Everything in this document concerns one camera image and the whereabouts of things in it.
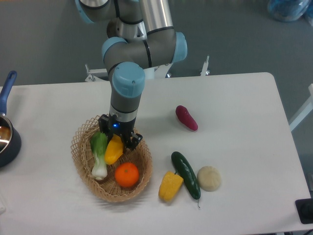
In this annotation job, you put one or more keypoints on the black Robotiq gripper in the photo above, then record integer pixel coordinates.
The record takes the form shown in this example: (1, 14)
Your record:
(110, 126)

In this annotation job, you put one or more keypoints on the yellow orange mango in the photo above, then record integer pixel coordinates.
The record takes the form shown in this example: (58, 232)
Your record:
(114, 150)

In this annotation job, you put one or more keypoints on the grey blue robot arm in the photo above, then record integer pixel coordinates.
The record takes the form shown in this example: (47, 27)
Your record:
(143, 38)

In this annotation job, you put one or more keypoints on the woven wicker basket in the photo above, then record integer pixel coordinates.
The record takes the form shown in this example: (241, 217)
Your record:
(108, 189)

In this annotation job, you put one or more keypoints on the green bok choy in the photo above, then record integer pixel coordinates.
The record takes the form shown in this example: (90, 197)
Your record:
(98, 145)

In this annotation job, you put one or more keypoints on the orange tangerine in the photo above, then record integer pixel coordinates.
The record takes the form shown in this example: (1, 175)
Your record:
(127, 175)

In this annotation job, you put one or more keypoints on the purple sweet potato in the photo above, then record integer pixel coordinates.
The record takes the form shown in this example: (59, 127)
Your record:
(185, 118)

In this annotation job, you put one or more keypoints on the dark green cucumber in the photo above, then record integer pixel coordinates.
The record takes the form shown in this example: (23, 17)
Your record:
(185, 171)

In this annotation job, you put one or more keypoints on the yellow bell pepper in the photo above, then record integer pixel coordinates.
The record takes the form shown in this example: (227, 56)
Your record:
(169, 186)

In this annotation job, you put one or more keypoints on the beige steamed bun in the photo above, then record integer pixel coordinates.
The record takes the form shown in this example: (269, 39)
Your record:
(209, 178)

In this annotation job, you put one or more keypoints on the dark blue saucepan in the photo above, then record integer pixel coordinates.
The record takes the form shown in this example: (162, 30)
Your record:
(10, 140)

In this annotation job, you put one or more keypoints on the black device at edge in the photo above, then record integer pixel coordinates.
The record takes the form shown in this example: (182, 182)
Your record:
(305, 210)

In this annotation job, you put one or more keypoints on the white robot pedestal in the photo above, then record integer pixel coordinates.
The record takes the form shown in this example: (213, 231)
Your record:
(97, 75)

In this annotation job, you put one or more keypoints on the white metal frame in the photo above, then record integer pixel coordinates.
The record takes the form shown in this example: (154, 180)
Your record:
(303, 111)

